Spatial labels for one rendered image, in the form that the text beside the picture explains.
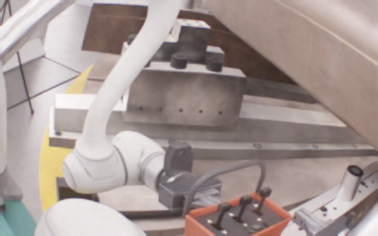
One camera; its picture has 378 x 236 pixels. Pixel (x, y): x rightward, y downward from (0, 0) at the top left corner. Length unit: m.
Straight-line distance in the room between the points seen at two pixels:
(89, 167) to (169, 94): 0.95
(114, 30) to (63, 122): 1.21
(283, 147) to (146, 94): 0.68
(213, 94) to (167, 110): 0.17
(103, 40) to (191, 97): 1.29
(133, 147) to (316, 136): 1.42
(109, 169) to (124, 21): 2.08
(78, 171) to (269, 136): 1.36
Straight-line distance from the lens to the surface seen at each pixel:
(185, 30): 2.12
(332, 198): 1.43
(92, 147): 1.17
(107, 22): 3.23
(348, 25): 1.62
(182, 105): 2.10
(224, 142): 2.31
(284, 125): 2.41
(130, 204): 1.87
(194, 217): 1.02
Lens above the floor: 1.37
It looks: 25 degrees down
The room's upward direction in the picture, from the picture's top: 12 degrees clockwise
